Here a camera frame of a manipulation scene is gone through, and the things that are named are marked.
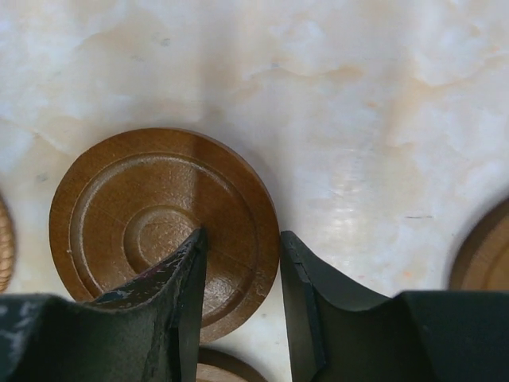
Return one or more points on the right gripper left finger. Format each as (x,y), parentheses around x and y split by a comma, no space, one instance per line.
(145,330)

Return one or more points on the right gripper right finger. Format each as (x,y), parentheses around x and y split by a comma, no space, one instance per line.
(340,330)

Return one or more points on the dark wooden coaster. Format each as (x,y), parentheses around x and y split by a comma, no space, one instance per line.
(214,365)
(482,259)
(131,200)

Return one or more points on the woven rattan coaster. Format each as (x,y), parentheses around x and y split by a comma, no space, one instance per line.
(7,247)

